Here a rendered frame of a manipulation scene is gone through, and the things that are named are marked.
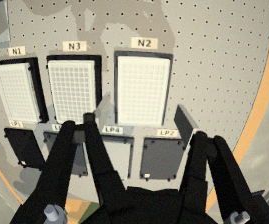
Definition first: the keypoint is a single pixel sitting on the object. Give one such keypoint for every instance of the cream label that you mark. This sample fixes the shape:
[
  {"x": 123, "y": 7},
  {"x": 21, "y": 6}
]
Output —
[
  {"x": 149, "y": 43},
  {"x": 16, "y": 51},
  {"x": 75, "y": 46},
  {"x": 56, "y": 127},
  {"x": 113, "y": 129},
  {"x": 16, "y": 124},
  {"x": 166, "y": 132}
]

